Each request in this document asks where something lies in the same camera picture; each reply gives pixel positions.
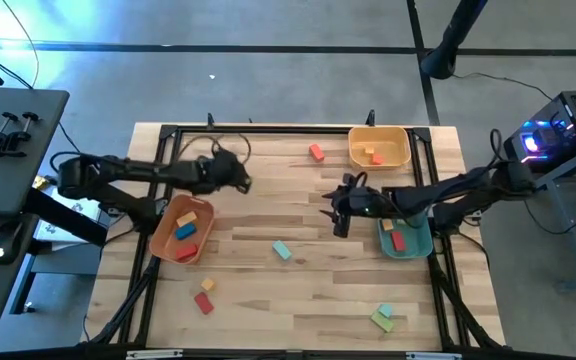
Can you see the orange small cube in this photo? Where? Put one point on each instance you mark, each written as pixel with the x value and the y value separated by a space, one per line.
pixel 369 150

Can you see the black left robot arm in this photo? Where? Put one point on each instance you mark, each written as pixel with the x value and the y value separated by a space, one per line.
pixel 143 172

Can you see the small yellow tag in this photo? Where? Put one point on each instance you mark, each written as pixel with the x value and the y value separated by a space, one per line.
pixel 40 183

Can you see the yellow small cube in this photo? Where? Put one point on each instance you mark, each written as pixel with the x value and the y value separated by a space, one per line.
pixel 207 284

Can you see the salmon orange plastic bin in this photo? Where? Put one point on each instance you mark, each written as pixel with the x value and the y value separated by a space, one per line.
pixel 168 240

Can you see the green block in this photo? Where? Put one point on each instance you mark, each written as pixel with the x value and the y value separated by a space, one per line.
pixel 382 321

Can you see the red-orange block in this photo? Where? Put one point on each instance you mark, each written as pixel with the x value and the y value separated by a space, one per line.
pixel 316 153

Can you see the black metal table frame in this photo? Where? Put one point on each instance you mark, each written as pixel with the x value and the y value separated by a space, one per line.
pixel 268 129

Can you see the blue block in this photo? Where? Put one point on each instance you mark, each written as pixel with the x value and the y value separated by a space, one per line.
pixel 185 231

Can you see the yellow plastic bin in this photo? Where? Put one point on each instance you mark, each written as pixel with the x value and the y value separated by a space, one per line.
pixel 395 150

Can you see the light teal small cube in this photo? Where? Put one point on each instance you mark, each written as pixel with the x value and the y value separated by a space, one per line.
pixel 385 310

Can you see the light teal long block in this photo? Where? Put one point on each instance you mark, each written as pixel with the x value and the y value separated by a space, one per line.
pixel 281 250

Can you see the tan orange block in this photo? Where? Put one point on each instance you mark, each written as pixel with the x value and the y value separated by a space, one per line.
pixel 186 218

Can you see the white printed booklet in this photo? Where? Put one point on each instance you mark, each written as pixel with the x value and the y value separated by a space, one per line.
pixel 75 207

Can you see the black pole stand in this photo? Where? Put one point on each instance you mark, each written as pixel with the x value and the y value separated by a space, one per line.
pixel 448 50

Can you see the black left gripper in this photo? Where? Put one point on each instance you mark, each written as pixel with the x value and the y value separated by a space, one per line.
pixel 218 172

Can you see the black desk support bar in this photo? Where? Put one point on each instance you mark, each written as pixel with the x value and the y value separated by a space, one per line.
pixel 63 215

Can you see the grey metal stand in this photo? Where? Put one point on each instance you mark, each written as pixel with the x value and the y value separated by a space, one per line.
pixel 575 235

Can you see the teal plastic bin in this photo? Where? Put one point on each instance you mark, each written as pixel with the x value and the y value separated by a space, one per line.
pixel 418 245

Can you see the red block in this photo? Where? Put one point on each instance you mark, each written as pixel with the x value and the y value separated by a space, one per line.
pixel 398 241
pixel 186 252
pixel 203 303

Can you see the silver metal bracket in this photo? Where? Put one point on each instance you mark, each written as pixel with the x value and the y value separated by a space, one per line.
pixel 154 354
pixel 433 356

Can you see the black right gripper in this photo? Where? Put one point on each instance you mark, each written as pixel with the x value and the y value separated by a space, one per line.
pixel 360 205

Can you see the black floor tape strip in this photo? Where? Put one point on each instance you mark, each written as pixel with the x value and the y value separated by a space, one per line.
pixel 218 48
pixel 425 90

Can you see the black table edge clamp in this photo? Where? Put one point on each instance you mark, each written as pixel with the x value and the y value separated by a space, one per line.
pixel 370 119
pixel 210 121

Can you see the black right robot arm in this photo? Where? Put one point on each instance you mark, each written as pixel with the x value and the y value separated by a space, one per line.
pixel 443 192

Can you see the red-orange small cube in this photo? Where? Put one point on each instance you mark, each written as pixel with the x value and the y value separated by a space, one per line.
pixel 377 159

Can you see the black computer mouse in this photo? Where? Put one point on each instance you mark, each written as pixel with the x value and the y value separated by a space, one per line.
pixel 10 235

